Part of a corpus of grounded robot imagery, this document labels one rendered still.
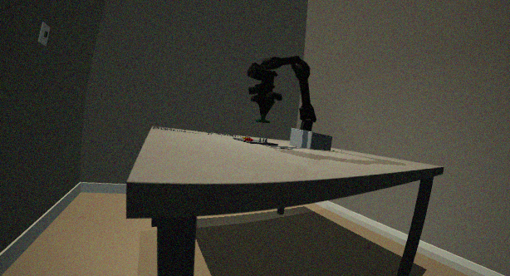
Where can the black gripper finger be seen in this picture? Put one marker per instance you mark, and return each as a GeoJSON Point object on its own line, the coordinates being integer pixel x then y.
{"type": "Point", "coordinates": [260, 103]}
{"type": "Point", "coordinates": [267, 104]}

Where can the green gear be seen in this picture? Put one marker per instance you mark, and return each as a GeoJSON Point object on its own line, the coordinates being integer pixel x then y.
{"type": "Point", "coordinates": [263, 119]}

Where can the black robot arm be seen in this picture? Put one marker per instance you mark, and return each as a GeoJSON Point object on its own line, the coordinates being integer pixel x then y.
{"type": "Point", "coordinates": [302, 72]}

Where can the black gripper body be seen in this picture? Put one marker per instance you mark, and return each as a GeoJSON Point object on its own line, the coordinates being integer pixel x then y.
{"type": "Point", "coordinates": [269, 94]}

